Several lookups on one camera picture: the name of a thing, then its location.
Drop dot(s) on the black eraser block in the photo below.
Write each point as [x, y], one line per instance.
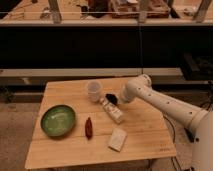
[112, 98]

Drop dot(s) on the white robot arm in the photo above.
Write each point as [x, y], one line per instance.
[196, 120]

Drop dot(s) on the clear plastic cup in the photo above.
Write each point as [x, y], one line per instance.
[93, 89]

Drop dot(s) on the wooden folding table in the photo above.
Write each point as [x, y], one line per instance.
[147, 134]

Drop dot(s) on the green ceramic bowl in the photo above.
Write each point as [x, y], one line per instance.
[58, 120]

